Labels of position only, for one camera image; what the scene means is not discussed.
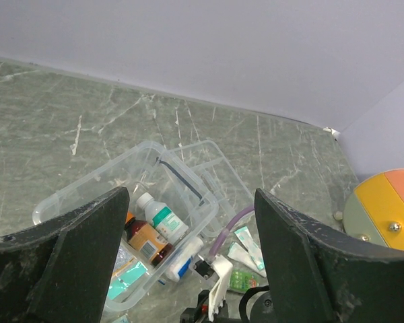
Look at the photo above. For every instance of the brown syrup bottle orange cap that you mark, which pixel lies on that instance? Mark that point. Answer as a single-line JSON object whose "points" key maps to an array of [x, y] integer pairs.
{"points": [[142, 237]]}

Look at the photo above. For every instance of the round pastel drawer cabinet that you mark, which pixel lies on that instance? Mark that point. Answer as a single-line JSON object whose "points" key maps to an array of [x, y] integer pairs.
{"points": [[374, 211]]}

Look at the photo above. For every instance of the clear divider tray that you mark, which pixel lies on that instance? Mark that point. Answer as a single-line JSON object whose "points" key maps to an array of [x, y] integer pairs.
{"points": [[209, 163]]}

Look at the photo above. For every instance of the clear bandage bag teal header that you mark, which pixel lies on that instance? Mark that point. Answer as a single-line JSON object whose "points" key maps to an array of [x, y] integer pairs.
{"points": [[126, 272]]}

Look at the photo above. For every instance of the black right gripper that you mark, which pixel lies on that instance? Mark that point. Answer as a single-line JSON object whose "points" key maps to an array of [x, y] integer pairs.
{"points": [[255, 306]]}

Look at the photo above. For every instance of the green ointment sachet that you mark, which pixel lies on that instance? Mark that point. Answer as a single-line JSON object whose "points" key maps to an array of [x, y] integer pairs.
{"points": [[241, 281]]}

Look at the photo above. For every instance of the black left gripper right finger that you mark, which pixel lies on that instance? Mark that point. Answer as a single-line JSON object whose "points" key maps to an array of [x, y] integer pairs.
{"points": [[318, 274]]}

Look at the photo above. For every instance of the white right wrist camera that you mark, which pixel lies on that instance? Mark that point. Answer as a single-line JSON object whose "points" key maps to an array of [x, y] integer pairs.
{"points": [[217, 275]]}

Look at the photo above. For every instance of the white swab packet lower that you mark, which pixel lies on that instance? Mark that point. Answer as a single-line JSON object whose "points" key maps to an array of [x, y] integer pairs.
{"points": [[239, 254]]}

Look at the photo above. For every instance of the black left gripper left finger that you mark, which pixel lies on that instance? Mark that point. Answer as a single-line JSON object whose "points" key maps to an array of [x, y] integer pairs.
{"points": [[60, 270]]}

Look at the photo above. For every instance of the white plastic medicine bottle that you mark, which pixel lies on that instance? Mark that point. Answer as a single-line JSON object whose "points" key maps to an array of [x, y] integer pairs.
{"points": [[162, 218]]}

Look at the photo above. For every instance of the white teal swab packet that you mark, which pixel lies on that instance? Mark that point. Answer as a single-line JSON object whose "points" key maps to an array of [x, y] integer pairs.
{"points": [[244, 236]]}

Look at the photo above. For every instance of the clear plastic medicine box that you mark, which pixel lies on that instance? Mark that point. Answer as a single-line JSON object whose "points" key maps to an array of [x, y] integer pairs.
{"points": [[164, 192]]}

